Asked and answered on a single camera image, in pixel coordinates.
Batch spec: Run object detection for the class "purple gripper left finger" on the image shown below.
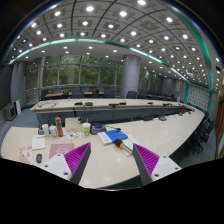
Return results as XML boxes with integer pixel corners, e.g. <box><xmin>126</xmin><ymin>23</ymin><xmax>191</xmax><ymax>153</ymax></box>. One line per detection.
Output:
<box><xmin>44</xmin><ymin>143</ymin><xmax>91</xmax><ymax>184</ymax></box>

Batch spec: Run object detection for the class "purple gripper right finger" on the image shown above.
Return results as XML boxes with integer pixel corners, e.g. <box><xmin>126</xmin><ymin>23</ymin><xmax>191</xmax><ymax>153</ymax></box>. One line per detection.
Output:
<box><xmin>133</xmin><ymin>144</ymin><xmax>181</xmax><ymax>185</ymax></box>

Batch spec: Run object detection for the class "black computer mouse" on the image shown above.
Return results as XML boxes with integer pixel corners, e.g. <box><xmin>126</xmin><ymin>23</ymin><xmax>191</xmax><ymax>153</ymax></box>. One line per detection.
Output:
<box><xmin>36</xmin><ymin>154</ymin><xmax>42</xmax><ymax>163</ymax></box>

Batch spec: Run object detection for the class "pink square book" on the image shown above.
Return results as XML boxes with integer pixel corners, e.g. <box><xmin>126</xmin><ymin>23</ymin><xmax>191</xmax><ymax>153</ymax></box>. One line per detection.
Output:
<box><xmin>49</xmin><ymin>143</ymin><xmax>75</xmax><ymax>158</ymax></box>

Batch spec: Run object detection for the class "colourful sticker sheet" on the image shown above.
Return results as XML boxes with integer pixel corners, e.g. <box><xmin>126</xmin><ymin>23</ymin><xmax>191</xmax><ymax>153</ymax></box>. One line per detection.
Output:
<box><xmin>63</xmin><ymin>132</ymin><xmax>82</xmax><ymax>140</ymax></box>

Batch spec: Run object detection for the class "red orange bottle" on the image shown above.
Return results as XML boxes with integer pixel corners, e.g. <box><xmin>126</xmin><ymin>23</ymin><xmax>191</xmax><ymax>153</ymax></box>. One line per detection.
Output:
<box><xmin>55</xmin><ymin>116</ymin><xmax>63</xmax><ymax>137</ymax></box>

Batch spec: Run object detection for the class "white booklet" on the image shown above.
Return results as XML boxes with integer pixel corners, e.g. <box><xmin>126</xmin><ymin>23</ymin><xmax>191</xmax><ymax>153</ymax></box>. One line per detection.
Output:
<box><xmin>32</xmin><ymin>135</ymin><xmax>45</xmax><ymax>150</ymax></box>

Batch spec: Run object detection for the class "yellow black tool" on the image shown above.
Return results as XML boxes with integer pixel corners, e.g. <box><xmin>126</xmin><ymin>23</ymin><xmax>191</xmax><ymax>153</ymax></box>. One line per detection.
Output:
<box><xmin>114</xmin><ymin>139</ymin><xmax>130</xmax><ymax>150</ymax></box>

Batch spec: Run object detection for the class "white jar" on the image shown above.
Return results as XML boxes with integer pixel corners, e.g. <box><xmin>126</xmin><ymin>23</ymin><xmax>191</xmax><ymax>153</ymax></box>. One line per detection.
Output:
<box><xmin>49</xmin><ymin>125</ymin><xmax>57</xmax><ymax>137</ymax></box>

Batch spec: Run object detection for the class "white cup green lid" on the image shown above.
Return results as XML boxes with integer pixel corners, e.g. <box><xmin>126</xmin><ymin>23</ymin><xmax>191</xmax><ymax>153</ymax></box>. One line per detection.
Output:
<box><xmin>82</xmin><ymin>122</ymin><xmax>91</xmax><ymax>136</ymax></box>

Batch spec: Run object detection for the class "grey blue device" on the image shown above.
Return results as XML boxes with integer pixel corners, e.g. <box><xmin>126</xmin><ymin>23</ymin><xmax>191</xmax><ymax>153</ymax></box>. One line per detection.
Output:
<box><xmin>90</xmin><ymin>124</ymin><xmax>106</xmax><ymax>135</ymax></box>

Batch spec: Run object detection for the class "red white leaflet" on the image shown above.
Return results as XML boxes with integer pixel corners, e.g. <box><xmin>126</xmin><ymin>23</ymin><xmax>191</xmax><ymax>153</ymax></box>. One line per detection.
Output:
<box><xmin>19</xmin><ymin>146</ymin><xmax>33</xmax><ymax>164</ymax></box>

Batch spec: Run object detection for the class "long curved conference desk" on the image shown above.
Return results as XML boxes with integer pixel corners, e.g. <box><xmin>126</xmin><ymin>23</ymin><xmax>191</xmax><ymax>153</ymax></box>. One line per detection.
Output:
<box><xmin>31</xmin><ymin>98</ymin><xmax>192</xmax><ymax>124</ymax></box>

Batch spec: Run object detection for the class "grey round pillar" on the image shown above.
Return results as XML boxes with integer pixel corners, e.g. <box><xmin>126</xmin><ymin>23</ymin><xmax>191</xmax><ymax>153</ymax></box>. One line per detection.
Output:
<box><xmin>120</xmin><ymin>54</ymin><xmax>141</xmax><ymax>97</ymax></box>

